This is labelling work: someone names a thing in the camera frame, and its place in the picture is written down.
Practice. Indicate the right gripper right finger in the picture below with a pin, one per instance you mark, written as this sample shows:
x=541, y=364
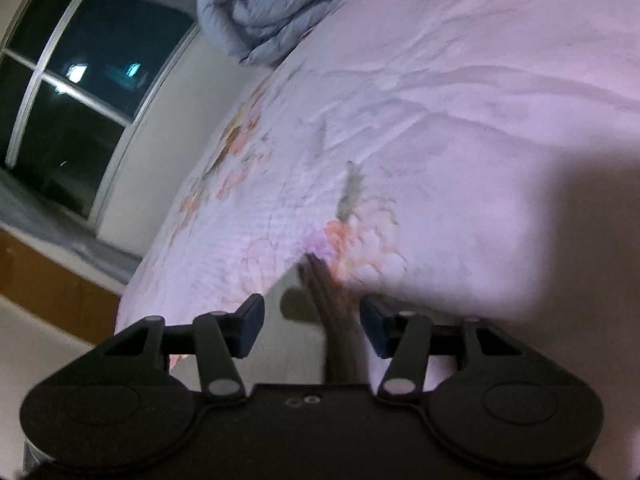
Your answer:
x=403, y=338

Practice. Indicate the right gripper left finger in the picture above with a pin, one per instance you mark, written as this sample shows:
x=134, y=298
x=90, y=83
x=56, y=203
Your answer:
x=221, y=337

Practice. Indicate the grey knit pants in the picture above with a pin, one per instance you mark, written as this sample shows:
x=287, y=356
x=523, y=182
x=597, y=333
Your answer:
x=309, y=336

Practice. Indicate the brown wooden door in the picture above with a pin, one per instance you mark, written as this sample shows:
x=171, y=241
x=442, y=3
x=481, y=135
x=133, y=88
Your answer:
x=55, y=294

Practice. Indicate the pink floral bed sheet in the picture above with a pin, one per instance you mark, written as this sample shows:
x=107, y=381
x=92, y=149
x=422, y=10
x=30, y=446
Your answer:
x=477, y=156

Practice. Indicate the left grey curtain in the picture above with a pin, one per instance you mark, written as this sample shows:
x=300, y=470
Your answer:
x=23, y=211

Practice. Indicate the sliding glass window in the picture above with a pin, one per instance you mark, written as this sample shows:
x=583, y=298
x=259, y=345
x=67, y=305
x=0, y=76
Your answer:
x=76, y=75

